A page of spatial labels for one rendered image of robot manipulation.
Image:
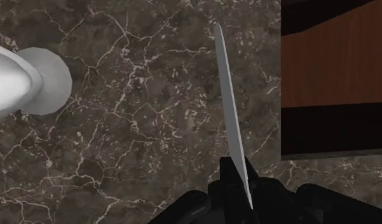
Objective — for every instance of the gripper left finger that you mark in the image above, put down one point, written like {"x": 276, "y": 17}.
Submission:
{"x": 227, "y": 189}

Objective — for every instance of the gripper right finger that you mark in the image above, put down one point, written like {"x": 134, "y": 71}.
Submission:
{"x": 271, "y": 198}

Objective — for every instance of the grey knife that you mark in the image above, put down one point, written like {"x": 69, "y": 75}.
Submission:
{"x": 230, "y": 105}

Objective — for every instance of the brown wooden cabinet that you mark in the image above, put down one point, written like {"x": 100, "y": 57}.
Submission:
{"x": 333, "y": 68}

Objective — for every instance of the white vase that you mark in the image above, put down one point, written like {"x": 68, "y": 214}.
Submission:
{"x": 39, "y": 83}

